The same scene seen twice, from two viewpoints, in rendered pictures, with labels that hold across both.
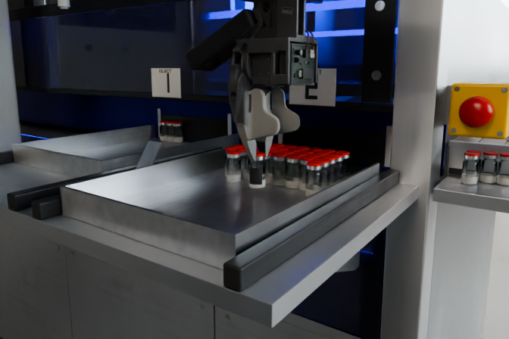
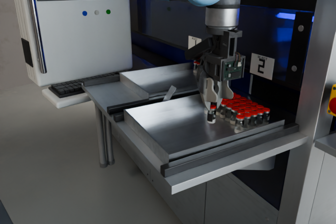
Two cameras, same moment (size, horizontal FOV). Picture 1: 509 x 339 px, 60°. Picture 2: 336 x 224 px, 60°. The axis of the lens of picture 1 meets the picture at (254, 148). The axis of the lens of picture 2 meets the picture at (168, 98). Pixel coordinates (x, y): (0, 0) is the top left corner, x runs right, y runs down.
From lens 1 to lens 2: 0.30 m
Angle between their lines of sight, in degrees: 27
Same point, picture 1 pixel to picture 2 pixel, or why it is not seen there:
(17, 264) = not seen: hidden behind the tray
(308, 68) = (237, 71)
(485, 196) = not seen: outside the picture
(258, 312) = (168, 187)
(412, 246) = (300, 167)
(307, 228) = (208, 155)
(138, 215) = (144, 132)
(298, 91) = (254, 67)
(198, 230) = (159, 147)
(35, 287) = not seen: hidden behind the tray
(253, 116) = (207, 90)
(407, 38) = (313, 51)
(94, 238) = (129, 137)
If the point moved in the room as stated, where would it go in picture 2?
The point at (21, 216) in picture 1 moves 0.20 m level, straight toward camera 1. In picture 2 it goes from (110, 117) to (99, 155)
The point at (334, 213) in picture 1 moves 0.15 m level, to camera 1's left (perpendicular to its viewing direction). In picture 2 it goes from (230, 148) to (169, 134)
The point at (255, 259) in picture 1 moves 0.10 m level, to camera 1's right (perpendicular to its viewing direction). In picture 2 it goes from (173, 166) to (222, 180)
